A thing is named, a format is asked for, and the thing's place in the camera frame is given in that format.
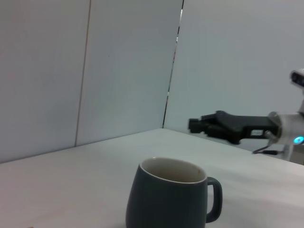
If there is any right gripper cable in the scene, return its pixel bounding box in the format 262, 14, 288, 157
252, 130, 278, 155

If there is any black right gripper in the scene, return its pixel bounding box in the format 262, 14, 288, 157
188, 110, 279, 145

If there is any grey ceramic cup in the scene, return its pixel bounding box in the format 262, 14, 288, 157
125, 156, 223, 228

